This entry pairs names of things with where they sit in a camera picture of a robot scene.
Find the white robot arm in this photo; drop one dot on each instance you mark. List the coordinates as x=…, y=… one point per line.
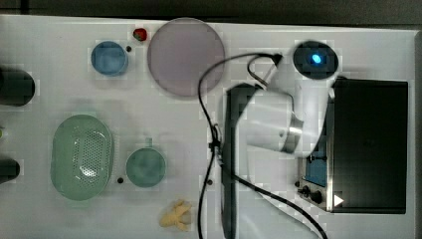
x=286, y=115

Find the green oval strainer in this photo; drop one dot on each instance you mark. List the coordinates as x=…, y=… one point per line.
x=82, y=155

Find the large grey round plate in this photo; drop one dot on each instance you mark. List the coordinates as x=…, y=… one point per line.
x=180, y=52

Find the green mug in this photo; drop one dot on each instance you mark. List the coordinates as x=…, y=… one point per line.
x=146, y=167

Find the peeled banana toy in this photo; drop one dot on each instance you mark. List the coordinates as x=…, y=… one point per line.
x=178, y=216

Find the small red strawberry toy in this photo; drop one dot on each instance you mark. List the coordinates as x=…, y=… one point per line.
x=139, y=34

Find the blue plastic cup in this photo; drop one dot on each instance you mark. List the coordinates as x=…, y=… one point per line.
x=109, y=58

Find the black toaster oven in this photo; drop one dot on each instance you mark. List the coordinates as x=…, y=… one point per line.
x=359, y=164

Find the black cylinder container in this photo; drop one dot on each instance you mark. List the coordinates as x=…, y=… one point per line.
x=17, y=87

